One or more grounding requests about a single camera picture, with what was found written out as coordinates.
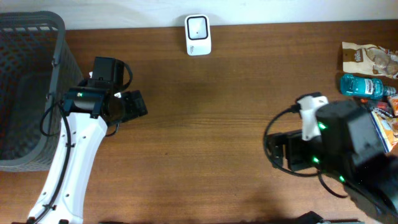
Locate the dark red snack packet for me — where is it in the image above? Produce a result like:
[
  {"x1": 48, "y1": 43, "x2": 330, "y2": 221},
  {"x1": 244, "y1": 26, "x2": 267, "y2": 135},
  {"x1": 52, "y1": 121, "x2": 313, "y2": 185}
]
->
[{"x1": 360, "y1": 99, "x2": 394, "y2": 118}]

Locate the yellow snack bag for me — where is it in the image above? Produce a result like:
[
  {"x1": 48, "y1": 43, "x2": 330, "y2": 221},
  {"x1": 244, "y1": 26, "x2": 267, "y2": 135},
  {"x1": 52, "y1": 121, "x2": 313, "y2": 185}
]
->
[{"x1": 371, "y1": 111, "x2": 397, "y2": 152}]

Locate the teal mouthwash bottle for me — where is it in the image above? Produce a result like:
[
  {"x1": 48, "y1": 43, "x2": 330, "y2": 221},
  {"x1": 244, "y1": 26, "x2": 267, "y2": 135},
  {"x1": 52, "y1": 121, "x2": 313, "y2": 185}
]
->
[{"x1": 340, "y1": 73, "x2": 397, "y2": 100}]

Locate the beige cookie pouch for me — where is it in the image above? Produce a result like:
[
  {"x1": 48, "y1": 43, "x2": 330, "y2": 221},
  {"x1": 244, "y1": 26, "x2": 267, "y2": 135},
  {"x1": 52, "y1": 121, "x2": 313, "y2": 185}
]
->
[{"x1": 341, "y1": 42, "x2": 397, "y2": 79}]

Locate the orange snack packet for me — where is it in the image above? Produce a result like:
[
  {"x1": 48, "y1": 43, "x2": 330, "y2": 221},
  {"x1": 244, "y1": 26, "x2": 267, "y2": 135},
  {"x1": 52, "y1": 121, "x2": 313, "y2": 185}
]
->
[{"x1": 387, "y1": 94, "x2": 398, "y2": 116}]

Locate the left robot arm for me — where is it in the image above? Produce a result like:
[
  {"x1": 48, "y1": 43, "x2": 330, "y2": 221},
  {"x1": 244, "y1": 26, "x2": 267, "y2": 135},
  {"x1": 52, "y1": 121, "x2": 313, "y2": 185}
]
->
[{"x1": 27, "y1": 57, "x2": 148, "y2": 223}]

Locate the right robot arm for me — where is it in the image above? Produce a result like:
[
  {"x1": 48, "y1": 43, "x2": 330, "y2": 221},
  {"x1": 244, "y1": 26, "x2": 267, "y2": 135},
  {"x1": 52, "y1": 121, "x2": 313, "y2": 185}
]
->
[{"x1": 263, "y1": 92, "x2": 397, "y2": 223}]

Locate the white barcode scanner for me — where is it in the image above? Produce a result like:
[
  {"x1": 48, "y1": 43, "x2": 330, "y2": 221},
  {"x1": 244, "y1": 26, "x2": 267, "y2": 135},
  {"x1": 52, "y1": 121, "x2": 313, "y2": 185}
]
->
[{"x1": 184, "y1": 14, "x2": 211, "y2": 56}]

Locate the grey plastic mesh basket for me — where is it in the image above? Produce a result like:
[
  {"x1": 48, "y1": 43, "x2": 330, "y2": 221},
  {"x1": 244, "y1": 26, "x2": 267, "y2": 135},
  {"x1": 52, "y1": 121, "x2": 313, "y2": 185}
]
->
[{"x1": 1, "y1": 11, "x2": 83, "y2": 172}]

